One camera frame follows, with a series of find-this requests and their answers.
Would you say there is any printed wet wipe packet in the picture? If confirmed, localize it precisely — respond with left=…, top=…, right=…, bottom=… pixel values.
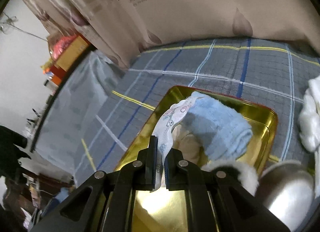
left=152, top=96, right=198, bottom=192

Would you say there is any red plastic bag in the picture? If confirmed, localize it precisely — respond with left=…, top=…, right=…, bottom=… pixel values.
left=51, top=35, right=77, bottom=61

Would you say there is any white fluffy plush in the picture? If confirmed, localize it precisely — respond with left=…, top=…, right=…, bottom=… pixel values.
left=201, top=160, right=259, bottom=196

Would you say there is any red gold tin tray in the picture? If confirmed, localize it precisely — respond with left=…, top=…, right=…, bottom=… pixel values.
left=116, top=86, right=278, bottom=231

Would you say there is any light blue towel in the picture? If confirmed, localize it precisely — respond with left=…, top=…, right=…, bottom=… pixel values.
left=181, top=91, right=253, bottom=160

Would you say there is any steel bowl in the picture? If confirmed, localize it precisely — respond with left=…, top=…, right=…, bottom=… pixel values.
left=255, top=160, right=315, bottom=231

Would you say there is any grey plaid table cloth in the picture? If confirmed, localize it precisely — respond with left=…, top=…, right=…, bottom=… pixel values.
left=74, top=38, right=319, bottom=185

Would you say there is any red yellow cardboard box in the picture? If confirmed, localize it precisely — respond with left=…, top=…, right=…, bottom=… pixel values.
left=41, top=35, right=91, bottom=86

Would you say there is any translucent plastic cover sheet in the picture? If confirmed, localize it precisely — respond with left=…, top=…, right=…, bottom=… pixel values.
left=31, top=50, right=125, bottom=176

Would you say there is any beige leaf print curtain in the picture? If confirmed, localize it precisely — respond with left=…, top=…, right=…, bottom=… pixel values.
left=23, top=0, right=319, bottom=68

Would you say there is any white plastic bag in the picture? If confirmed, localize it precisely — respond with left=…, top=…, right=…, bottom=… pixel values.
left=298, top=76, right=319, bottom=152

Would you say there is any cream cloth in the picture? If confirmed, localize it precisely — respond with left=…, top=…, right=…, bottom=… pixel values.
left=172, top=124, right=202, bottom=164

